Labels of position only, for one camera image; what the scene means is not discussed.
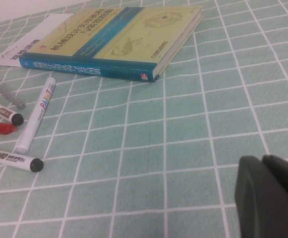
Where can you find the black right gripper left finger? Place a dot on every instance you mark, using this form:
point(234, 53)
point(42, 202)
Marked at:
point(255, 203)

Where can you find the red gel pen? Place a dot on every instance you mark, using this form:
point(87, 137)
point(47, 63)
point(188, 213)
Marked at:
point(0, 127)

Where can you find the thin grey pen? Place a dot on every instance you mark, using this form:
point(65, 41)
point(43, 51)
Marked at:
point(7, 93)

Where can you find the green checked tablecloth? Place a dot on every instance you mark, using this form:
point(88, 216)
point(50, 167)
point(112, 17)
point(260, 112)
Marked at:
point(158, 148)

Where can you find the yellow and teal hardcover book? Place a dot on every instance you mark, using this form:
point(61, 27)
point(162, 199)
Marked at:
point(114, 42)

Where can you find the white paint marker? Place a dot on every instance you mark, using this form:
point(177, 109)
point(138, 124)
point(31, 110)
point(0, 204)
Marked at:
point(38, 114)

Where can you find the white board marker black caps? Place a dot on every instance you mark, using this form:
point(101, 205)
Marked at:
point(10, 158)

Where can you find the white marker with brown label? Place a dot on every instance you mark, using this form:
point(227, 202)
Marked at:
point(2, 111)

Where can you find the white booklet with black title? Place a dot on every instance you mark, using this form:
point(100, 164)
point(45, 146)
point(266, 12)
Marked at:
point(34, 34)

